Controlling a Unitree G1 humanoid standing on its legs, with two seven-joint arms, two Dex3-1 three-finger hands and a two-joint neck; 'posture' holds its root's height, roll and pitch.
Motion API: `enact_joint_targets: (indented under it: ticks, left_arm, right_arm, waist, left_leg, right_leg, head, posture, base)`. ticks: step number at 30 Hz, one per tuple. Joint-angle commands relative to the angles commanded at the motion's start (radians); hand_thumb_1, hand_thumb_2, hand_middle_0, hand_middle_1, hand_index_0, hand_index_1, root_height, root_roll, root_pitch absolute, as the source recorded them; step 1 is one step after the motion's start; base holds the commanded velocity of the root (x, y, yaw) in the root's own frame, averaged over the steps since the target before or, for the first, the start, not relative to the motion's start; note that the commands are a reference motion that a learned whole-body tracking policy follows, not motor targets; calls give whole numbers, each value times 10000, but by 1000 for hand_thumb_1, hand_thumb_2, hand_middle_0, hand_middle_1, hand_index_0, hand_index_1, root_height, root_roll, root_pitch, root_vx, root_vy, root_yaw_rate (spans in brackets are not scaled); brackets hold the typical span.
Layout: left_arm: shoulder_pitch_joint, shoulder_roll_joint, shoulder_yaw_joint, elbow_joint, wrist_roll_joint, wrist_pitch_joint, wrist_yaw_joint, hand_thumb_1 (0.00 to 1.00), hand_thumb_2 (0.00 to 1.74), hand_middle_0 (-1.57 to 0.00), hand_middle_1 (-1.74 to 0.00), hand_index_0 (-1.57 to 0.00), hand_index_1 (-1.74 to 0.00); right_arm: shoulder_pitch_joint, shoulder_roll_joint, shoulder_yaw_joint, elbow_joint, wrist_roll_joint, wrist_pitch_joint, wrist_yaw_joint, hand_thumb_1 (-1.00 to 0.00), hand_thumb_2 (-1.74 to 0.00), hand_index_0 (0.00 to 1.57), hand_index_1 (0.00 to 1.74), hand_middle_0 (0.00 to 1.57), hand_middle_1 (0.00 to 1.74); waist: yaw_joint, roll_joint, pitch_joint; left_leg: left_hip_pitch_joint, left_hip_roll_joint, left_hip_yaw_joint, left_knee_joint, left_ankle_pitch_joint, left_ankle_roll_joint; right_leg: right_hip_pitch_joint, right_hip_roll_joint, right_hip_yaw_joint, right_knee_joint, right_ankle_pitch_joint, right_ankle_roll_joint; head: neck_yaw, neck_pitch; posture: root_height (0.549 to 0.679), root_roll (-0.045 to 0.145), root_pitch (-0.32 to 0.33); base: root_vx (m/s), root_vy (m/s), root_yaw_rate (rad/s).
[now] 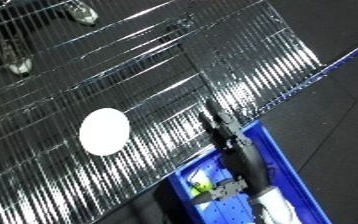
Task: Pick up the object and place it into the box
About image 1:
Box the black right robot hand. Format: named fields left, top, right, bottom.
left=189, top=98, right=275, bottom=205

